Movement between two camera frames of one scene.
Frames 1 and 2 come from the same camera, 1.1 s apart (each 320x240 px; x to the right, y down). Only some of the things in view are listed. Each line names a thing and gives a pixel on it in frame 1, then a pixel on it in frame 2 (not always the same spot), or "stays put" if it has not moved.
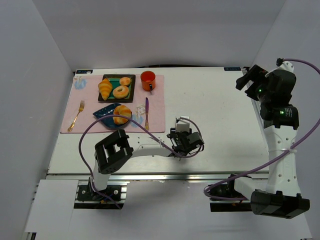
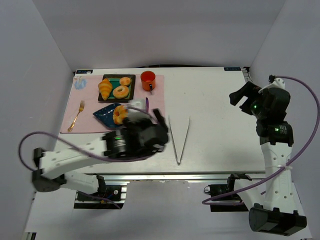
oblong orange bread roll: [122, 110] stays put
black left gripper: [178, 141] → [157, 130]
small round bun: [125, 81] stays put
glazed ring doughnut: [120, 92] stays put
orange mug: [148, 80] stays put
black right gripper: [251, 81] → [244, 99]
